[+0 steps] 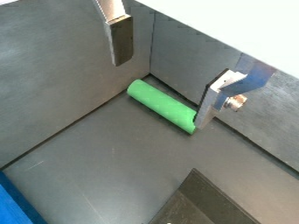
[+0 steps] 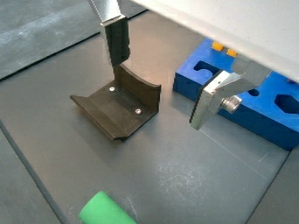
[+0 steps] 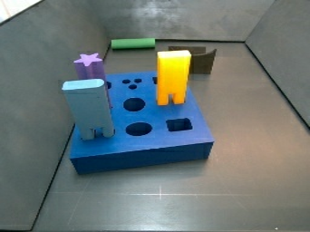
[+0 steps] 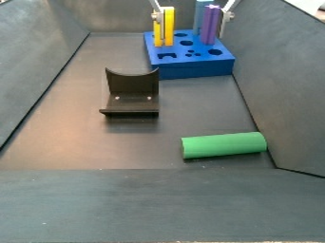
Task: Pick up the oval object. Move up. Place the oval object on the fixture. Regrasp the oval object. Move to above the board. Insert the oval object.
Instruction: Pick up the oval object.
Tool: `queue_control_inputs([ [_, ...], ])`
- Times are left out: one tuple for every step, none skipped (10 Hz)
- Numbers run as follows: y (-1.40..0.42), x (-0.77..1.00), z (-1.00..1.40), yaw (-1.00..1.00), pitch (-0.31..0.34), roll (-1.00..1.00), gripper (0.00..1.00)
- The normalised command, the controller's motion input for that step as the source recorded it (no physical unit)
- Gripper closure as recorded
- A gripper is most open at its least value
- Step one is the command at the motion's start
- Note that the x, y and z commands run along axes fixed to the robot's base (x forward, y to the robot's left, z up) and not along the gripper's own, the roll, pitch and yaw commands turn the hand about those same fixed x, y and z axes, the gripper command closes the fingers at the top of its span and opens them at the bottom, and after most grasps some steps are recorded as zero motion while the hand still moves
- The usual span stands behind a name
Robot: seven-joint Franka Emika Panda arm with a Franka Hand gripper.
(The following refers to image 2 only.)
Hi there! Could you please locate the yellow rectangular peg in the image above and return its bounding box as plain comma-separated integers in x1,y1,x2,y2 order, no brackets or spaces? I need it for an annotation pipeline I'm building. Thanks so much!
211,41,238,57

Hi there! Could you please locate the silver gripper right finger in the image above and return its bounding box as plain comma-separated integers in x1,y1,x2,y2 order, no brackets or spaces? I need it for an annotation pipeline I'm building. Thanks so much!
189,55,271,130

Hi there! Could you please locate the black curved cradle fixture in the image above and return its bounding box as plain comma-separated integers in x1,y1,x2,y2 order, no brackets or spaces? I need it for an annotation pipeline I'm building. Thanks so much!
69,65,161,141

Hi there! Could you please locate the blue shape sorter block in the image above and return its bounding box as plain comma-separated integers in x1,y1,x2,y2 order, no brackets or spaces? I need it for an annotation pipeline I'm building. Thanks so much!
172,38,299,151

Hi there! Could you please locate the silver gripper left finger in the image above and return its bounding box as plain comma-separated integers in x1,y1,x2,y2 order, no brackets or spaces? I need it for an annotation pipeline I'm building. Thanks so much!
88,0,129,67

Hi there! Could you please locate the green oval cylinder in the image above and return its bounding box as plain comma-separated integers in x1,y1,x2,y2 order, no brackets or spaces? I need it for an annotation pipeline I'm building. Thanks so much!
79,191,136,224

